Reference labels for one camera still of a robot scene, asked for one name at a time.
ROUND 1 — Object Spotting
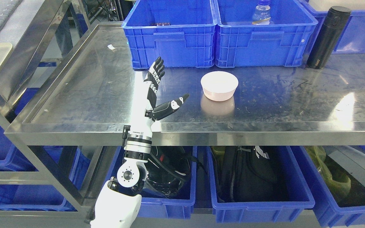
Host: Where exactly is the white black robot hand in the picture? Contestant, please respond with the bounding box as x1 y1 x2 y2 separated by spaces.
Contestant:
129 56 189 137

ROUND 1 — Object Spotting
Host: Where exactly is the pink plastic bowl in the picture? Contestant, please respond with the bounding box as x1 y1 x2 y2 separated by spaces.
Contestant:
200 71 239 102

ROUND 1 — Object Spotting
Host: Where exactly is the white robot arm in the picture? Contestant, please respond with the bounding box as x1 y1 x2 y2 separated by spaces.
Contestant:
90 125 152 228

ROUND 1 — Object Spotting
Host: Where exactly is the steel shelf cart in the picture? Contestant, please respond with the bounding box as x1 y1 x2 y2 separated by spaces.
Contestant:
0 0 365 228

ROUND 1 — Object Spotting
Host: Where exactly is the blue crate upper middle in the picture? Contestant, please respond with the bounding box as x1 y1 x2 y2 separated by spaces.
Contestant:
214 0 317 68

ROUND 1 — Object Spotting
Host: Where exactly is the blue crate upper left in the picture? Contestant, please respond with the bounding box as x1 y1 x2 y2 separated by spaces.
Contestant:
122 0 217 69

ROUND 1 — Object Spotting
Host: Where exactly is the blue crate with helmet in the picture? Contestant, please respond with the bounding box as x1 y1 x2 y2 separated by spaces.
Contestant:
105 146 198 220

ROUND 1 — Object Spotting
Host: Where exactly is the black backpack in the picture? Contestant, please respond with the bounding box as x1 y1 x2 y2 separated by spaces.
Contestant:
211 146 289 203

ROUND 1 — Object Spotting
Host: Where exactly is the clear plastic water bottle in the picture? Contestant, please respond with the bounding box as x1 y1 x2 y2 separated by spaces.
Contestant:
252 0 271 25

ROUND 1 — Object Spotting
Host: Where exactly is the blue crate lower left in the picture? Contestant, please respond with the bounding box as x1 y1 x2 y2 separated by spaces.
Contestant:
0 88 91 212

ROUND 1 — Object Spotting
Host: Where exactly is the blue crate with backpack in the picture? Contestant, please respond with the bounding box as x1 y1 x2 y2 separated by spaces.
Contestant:
207 146 315 223

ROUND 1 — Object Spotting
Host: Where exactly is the olive green bag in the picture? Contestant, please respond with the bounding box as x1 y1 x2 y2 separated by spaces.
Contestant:
304 146 351 201

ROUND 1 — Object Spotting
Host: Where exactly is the black thermos flask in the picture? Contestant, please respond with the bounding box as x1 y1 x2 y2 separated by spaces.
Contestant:
306 6 351 69

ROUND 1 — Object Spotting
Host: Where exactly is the blue crate lower right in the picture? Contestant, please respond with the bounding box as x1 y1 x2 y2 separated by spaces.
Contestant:
290 146 365 227

